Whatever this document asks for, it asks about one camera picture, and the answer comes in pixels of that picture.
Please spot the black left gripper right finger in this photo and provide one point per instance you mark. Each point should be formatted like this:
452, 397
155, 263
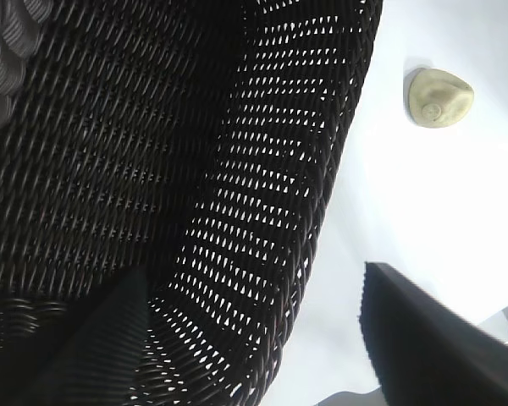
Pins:
432, 359

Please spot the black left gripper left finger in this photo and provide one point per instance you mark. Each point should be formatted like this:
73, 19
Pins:
110, 351

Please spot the dark brown wicker basket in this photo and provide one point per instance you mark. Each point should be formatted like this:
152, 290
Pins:
110, 148

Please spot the pale yellow potato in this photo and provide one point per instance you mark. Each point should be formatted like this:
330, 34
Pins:
438, 97

